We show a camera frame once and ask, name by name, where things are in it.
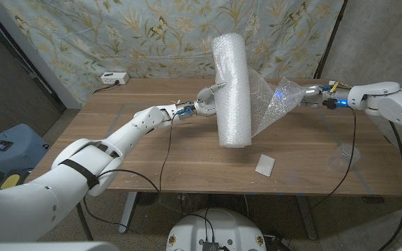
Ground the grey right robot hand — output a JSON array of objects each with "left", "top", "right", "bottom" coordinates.
[{"left": 300, "top": 84, "right": 331, "bottom": 108}]

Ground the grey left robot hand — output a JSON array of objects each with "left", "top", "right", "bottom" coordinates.
[{"left": 193, "top": 82, "right": 227, "bottom": 118}]

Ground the clear bubble wrap roll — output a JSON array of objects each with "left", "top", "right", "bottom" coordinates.
[{"left": 211, "top": 33, "right": 308, "bottom": 149}]

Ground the black corner pole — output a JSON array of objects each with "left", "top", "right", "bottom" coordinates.
[{"left": 313, "top": 0, "right": 348, "bottom": 79}]

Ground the clear plastic cup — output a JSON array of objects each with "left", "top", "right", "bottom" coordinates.
[{"left": 327, "top": 144, "right": 362, "bottom": 174}]

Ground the floral printed backdrop cloth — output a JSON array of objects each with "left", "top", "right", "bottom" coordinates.
[{"left": 0, "top": 0, "right": 345, "bottom": 105}]

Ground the small white card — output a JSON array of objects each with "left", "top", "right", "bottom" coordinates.
[{"left": 255, "top": 153, "right": 276, "bottom": 178}]

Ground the white power outlet box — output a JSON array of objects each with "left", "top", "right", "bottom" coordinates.
[{"left": 100, "top": 72, "right": 130, "bottom": 86}]

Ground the grey table leg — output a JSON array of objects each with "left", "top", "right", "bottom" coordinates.
[{"left": 295, "top": 195, "right": 318, "bottom": 241}]

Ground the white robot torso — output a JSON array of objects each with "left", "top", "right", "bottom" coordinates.
[{"left": 165, "top": 208, "right": 267, "bottom": 251}]

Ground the white table leg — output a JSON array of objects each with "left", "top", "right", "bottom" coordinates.
[{"left": 118, "top": 191, "right": 138, "bottom": 234}]

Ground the blue-grey storage bin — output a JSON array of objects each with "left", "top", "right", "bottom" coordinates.
[{"left": 0, "top": 123, "right": 50, "bottom": 174}]

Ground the yellow black floor pad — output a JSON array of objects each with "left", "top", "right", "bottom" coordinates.
[{"left": 0, "top": 170, "right": 31, "bottom": 195}]

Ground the thin black right hand cable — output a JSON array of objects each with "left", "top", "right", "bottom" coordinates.
[{"left": 307, "top": 106, "right": 357, "bottom": 212}]

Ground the thin black hand cable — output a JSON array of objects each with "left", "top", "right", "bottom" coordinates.
[
  {"left": 307, "top": 106, "right": 357, "bottom": 212},
  {"left": 82, "top": 109, "right": 179, "bottom": 227}
]

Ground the thin black left hand cable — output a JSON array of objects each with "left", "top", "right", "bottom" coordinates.
[{"left": 82, "top": 109, "right": 179, "bottom": 227}]

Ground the black outlet power cord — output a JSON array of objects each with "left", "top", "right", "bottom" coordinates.
[{"left": 93, "top": 80, "right": 120, "bottom": 94}]

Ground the black torso cable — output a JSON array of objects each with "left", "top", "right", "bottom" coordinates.
[{"left": 181, "top": 208, "right": 216, "bottom": 243}]

